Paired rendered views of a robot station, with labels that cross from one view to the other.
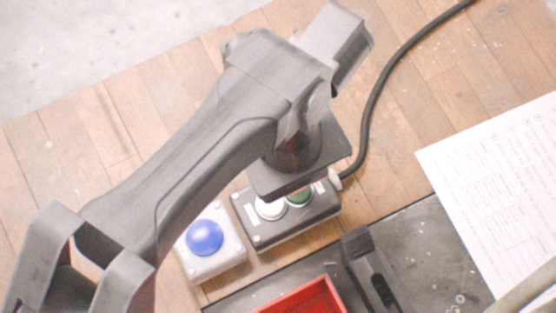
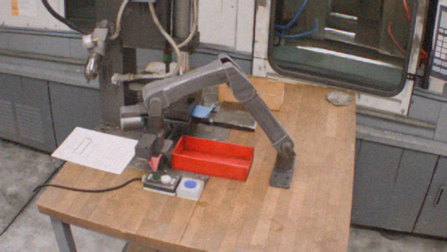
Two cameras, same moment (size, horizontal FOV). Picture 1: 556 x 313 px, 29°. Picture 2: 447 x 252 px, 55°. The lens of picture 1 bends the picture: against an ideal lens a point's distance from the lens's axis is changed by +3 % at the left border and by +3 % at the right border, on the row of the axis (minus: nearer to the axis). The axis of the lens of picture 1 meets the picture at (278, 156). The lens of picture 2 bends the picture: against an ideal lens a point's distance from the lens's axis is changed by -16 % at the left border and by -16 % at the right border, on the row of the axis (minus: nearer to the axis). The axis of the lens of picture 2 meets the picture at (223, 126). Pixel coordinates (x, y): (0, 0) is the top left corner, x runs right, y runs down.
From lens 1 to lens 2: 158 cm
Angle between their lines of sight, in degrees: 78
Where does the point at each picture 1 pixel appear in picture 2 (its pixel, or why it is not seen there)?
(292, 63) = (150, 86)
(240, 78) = (164, 85)
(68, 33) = not seen: outside the picture
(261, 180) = (168, 143)
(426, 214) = (132, 165)
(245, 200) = (171, 184)
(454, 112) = (100, 175)
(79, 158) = (203, 230)
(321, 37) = (132, 108)
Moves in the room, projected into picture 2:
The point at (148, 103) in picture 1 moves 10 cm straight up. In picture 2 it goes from (168, 229) to (167, 203)
